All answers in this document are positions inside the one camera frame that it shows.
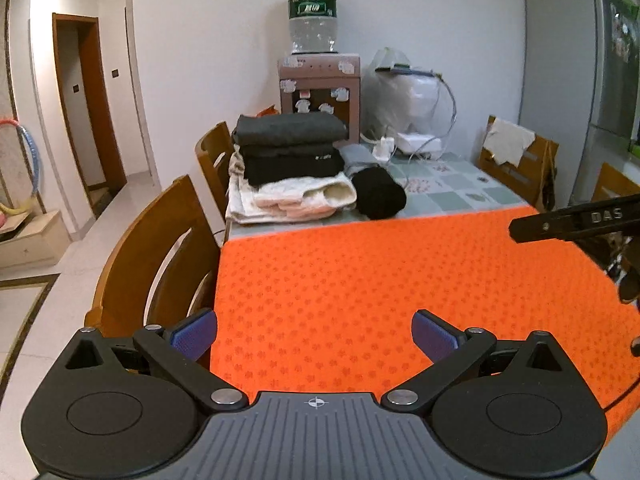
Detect cream folded garment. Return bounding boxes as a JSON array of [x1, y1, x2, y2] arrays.
[[225, 152, 358, 225]]

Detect pastel hula hoop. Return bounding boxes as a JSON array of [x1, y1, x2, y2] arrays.
[[0, 119, 44, 216]]

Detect low cream bench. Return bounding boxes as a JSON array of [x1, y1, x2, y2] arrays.
[[0, 210, 68, 271]]

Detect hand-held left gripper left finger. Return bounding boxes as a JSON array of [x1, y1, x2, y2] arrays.
[[61, 308, 249, 407]]

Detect grey rolled garment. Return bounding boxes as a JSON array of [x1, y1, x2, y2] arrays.
[[339, 142, 386, 177]]

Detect grey refrigerator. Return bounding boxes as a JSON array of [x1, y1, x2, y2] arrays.
[[520, 0, 640, 206]]

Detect black pants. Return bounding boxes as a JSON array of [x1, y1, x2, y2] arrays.
[[350, 166, 407, 221]]

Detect black folded garment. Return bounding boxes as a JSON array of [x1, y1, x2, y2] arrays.
[[239, 141, 346, 187]]

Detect cream cloth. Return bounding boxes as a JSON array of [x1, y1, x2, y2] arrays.
[[482, 117, 536, 167]]

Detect plastic-wrapped appliance with cables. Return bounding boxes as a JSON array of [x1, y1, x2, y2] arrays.
[[361, 47, 443, 136]]

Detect clear water bottle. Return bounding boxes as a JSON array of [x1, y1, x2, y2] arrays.
[[282, 0, 346, 56]]

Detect orange flower-print mat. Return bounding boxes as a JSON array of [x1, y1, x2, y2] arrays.
[[207, 203, 640, 456]]

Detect grey braided hose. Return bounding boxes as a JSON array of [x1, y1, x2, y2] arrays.
[[435, 72, 459, 153]]

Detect brown paper bag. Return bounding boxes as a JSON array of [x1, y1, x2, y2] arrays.
[[537, 140, 561, 211]]

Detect checkered leaf-print tablecloth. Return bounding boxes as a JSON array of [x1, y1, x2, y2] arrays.
[[225, 142, 531, 241]]

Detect wooden chair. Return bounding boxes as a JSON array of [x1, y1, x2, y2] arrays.
[[195, 121, 236, 221], [477, 115, 560, 211], [84, 175, 222, 368], [590, 162, 640, 206]]

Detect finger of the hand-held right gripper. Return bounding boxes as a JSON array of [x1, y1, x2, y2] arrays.
[[509, 208, 576, 244]]

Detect pink water dispenser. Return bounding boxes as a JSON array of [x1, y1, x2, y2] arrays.
[[278, 52, 362, 143]]

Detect white power strip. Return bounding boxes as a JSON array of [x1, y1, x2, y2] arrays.
[[372, 135, 398, 161]]

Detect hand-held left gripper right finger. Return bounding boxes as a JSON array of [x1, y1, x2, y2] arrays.
[[381, 310, 574, 407]]

